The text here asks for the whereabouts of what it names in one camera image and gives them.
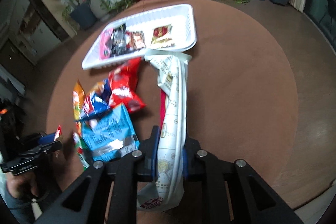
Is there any black snack packet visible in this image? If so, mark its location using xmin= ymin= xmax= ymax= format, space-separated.
xmin=110 ymin=24 xmax=127 ymax=57

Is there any orange snack bar packet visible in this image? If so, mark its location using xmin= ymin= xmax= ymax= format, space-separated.
xmin=72 ymin=81 xmax=85 ymax=136

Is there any white plastic tray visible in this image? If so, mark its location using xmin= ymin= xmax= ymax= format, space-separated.
xmin=82 ymin=4 xmax=197 ymax=70

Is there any light blue snack bag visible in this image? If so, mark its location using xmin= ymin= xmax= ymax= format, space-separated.
xmin=81 ymin=103 xmax=139 ymax=162

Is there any dark blue plant pot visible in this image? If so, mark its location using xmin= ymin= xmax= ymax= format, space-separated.
xmin=70 ymin=2 xmax=97 ymax=30

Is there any green red snack packet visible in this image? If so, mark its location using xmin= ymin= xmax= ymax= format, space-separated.
xmin=72 ymin=132 xmax=89 ymax=170

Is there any white patterned snack packet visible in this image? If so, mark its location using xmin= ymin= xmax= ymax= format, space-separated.
xmin=137 ymin=50 xmax=191 ymax=211

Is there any white ribbed plant pot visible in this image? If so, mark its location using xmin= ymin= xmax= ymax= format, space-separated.
xmin=89 ymin=0 xmax=108 ymax=20

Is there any red brown snack packet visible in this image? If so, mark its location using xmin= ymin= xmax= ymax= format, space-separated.
xmin=125 ymin=31 xmax=146 ymax=51

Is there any blue roll cake packet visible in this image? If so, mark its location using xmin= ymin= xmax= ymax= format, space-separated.
xmin=79 ymin=79 xmax=111 ymax=121

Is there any pink snack packet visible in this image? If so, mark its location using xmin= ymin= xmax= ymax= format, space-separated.
xmin=99 ymin=28 xmax=114 ymax=60

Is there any red yellow snack packet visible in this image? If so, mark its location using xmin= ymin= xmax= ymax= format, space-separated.
xmin=151 ymin=24 xmax=173 ymax=44

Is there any red snack bag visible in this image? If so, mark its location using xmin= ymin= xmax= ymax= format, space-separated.
xmin=108 ymin=57 xmax=146 ymax=113

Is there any person's left hand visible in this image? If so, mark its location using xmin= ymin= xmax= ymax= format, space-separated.
xmin=6 ymin=172 xmax=38 ymax=199

